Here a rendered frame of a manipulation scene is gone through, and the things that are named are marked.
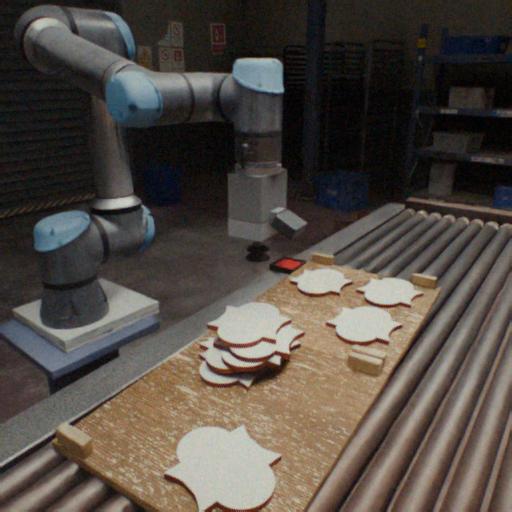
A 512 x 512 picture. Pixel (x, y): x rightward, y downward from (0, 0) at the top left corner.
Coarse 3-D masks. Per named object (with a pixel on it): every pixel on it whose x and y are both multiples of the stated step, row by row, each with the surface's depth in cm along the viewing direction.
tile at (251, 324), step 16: (256, 304) 90; (224, 320) 84; (240, 320) 84; (256, 320) 84; (272, 320) 84; (288, 320) 84; (224, 336) 79; (240, 336) 79; (256, 336) 79; (272, 336) 79
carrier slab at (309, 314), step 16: (352, 272) 121; (368, 272) 122; (272, 288) 112; (288, 288) 112; (352, 288) 112; (416, 288) 112; (272, 304) 104; (288, 304) 104; (304, 304) 104; (320, 304) 104; (336, 304) 104; (352, 304) 104; (368, 304) 104; (416, 304) 104; (432, 304) 106; (304, 320) 98; (320, 320) 98; (400, 320) 98; (416, 320) 98; (320, 336) 92; (336, 336) 92; (400, 336) 92; (320, 352) 87; (336, 352) 86; (384, 352) 86; (400, 352) 86; (384, 368) 82
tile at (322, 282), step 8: (304, 272) 119; (312, 272) 119; (320, 272) 119; (328, 272) 119; (336, 272) 119; (296, 280) 114; (304, 280) 114; (312, 280) 114; (320, 280) 114; (328, 280) 114; (336, 280) 114; (344, 280) 114; (304, 288) 110; (312, 288) 110; (320, 288) 110; (328, 288) 110; (336, 288) 110
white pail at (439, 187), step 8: (432, 160) 536; (440, 160) 540; (448, 160) 537; (432, 168) 528; (440, 168) 519; (448, 168) 517; (456, 168) 522; (432, 176) 530; (440, 176) 522; (448, 176) 521; (432, 184) 532; (440, 184) 525; (448, 184) 525; (432, 192) 534; (440, 192) 528; (448, 192) 529
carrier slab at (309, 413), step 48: (144, 384) 77; (192, 384) 77; (288, 384) 77; (336, 384) 77; (384, 384) 78; (96, 432) 67; (144, 432) 67; (288, 432) 67; (336, 432) 67; (144, 480) 59; (288, 480) 59
